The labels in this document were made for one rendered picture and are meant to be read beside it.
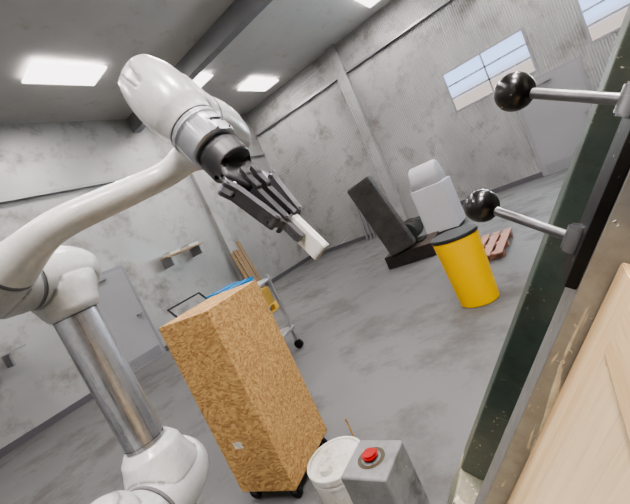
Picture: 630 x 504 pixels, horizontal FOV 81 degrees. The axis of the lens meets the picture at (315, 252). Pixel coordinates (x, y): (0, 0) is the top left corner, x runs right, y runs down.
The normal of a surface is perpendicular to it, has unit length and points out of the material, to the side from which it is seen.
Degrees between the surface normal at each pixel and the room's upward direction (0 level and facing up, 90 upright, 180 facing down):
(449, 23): 90
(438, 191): 90
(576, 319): 90
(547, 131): 90
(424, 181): 80
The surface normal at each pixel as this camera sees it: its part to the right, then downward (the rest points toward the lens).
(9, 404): 0.75, -0.27
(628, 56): -0.48, 0.31
